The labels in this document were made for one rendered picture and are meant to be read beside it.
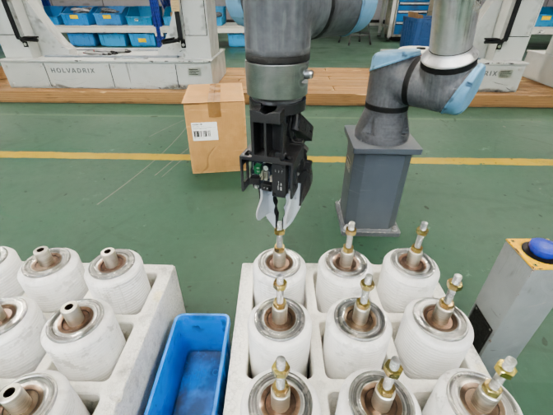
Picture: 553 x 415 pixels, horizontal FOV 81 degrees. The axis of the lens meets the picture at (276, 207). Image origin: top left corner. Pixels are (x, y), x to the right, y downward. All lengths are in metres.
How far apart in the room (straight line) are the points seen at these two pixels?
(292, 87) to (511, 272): 0.46
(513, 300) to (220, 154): 1.10
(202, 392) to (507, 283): 0.58
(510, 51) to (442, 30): 2.00
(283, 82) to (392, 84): 0.55
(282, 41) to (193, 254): 0.75
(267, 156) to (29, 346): 0.46
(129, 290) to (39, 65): 2.40
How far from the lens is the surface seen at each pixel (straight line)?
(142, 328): 0.63
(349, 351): 0.50
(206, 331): 0.73
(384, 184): 1.00
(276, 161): 0.40
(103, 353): 0.58
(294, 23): 0.38
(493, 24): 2.82
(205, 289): 0.90
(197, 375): 0.76
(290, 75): 0.39
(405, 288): 0.61
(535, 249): 0.64
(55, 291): 0.70
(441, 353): 0.54
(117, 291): 0.63
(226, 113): 1.34
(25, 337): 0.63
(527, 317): 0.70
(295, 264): 0.58
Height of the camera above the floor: 0.65
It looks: 34 degrees down
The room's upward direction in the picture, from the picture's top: straight up
